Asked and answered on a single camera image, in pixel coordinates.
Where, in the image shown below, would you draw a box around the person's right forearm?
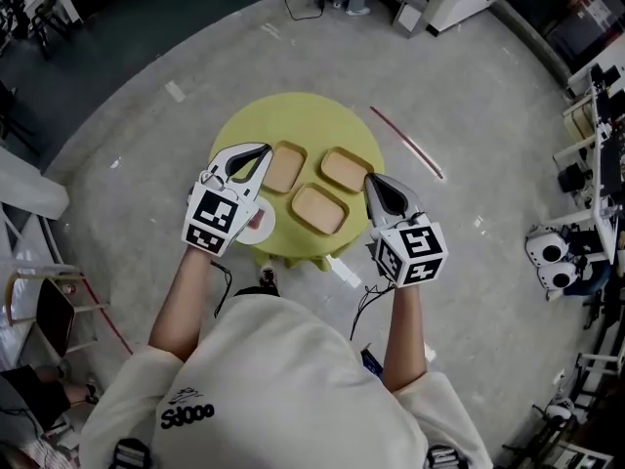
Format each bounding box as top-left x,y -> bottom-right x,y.
382,280 -> 431,393

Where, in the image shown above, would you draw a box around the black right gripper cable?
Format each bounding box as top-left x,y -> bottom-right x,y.
349,282 -> 396,342

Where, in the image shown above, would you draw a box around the person's black trousers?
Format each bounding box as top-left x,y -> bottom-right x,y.
232,284 -> 282,299

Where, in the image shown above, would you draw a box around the black and white shoulder strap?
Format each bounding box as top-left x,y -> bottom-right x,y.
423,444 -> 461,469
107,437 -> 153,469

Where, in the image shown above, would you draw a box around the green round tablecloth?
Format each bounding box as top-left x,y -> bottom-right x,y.
208,91 -> 386,272

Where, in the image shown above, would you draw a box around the person's cream shirt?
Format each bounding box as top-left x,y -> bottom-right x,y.
79,294 -> 495,469

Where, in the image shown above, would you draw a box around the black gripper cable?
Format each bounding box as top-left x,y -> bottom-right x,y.
349,282 -> 396,342
210,260 -> 233,319

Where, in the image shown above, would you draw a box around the wooden chair with black seat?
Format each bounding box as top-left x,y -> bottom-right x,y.
3,263 -> 111,357

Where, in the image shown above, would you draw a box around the red and white floor strip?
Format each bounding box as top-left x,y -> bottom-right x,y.
368,106 -> 445,182

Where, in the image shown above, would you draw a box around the person's left forearm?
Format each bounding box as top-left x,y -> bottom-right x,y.
147,249 -> 215,362

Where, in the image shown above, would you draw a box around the white desk with equipment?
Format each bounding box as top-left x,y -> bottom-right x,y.
551,63 -> 625,265

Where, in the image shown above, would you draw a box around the blue tag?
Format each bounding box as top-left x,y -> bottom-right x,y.
359,342 -> 385,376

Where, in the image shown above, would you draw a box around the white board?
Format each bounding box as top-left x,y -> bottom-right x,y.
0,145 -> 70,220

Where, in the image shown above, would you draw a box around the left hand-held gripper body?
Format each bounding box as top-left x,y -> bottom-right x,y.
181,152 -> 260,259

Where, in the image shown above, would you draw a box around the white round plate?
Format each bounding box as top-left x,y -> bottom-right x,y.
233,196 -> 276,246

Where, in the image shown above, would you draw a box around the person's shoe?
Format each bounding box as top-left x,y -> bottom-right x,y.
258,263 -> 280,296

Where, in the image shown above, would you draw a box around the pink card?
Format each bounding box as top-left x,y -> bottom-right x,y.
247,206 -> 270,232

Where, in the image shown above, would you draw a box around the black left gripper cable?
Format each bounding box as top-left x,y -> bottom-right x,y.
210,260 -> 233,319

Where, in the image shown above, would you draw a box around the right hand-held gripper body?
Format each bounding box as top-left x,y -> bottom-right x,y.
369,196 -> 449,289

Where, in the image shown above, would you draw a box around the small wooden container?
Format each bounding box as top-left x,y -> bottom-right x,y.
262,140 -> 309,195
319,147 -> 376,194
290,182 -> 351,236

